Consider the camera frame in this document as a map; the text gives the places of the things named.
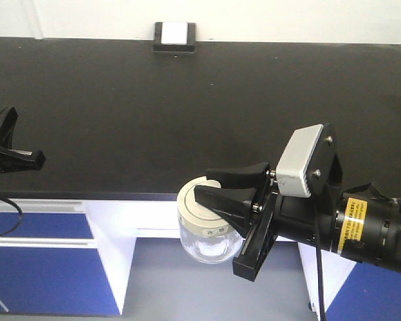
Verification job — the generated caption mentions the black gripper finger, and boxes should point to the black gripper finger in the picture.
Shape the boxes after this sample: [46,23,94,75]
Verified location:
[206,162,271,190]
[194,185,257,239]
[0,107,18,149]
[0,146,46,174]

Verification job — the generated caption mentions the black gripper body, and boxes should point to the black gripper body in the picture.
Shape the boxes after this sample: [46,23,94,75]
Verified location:
[233,123,342,282]

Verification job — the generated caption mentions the glass jar with white lid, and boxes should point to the glass jar with white lid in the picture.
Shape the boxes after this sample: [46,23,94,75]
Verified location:
[176,177,243,264]

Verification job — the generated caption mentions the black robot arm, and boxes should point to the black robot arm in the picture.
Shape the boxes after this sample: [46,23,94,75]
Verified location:
[194,124,401,281]

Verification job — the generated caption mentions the blue lab bench cabinets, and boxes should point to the blue lab bench cabinets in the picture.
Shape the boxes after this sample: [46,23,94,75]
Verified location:
[0,193,401,321]

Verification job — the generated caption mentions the white socket in black base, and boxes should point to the white socket in black base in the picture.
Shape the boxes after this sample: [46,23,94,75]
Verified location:
[152,21,196,54]

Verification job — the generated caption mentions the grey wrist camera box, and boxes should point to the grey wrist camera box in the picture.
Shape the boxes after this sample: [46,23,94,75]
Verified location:
[275,124,323,198]

